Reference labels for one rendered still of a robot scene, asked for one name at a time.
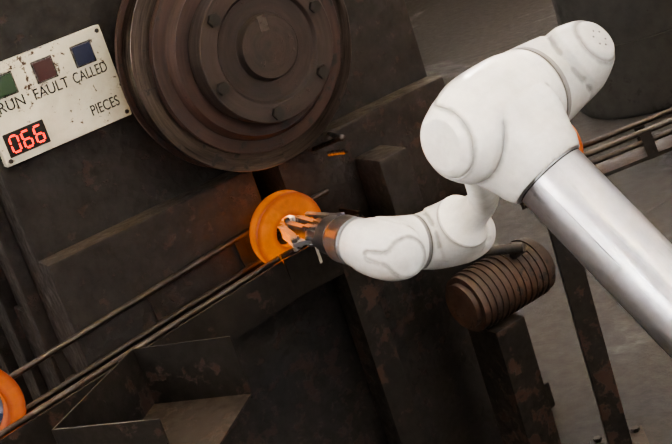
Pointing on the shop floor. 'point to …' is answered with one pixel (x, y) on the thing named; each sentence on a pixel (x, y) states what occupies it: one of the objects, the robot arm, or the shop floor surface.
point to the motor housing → (507, 337)
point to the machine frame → (223, 216)
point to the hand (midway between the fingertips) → (284, 221)
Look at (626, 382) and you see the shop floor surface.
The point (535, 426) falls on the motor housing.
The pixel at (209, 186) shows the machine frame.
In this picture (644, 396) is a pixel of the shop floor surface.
